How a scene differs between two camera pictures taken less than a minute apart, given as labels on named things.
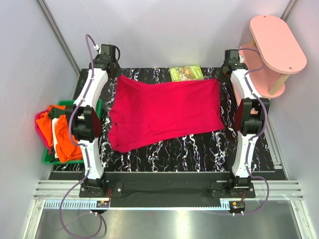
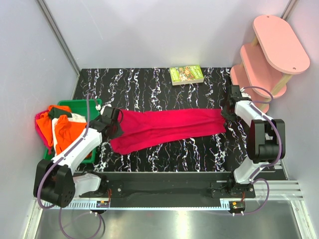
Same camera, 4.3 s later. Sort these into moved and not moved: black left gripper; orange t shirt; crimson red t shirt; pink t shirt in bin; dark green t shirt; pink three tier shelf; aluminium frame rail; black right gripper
Moved: crimson red t shirt; black left gripper; black right gripper
Not moved: aluminium frame rail; pink three tier shelf; dark green t shirt; pink t shirt in bin; orange t shirt
